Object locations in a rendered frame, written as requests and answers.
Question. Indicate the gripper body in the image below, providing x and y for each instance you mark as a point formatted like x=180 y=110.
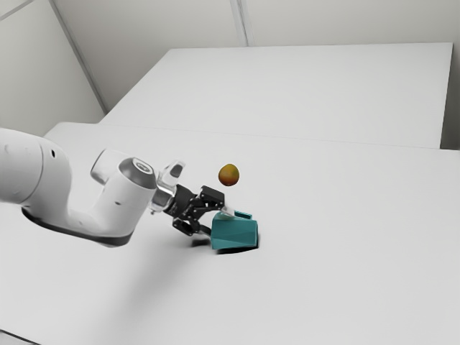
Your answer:
x=182 y=201

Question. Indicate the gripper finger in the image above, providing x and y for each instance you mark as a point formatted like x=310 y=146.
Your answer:
x=211 y=200
x=190 y=226

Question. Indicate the teal faceted mug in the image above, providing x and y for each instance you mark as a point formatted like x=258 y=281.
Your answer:
x=233 y=231

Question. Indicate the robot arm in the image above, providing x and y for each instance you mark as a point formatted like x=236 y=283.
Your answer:
x=43 y=179

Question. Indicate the orange round fruit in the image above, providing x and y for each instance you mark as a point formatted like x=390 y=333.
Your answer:
x=229 y=175

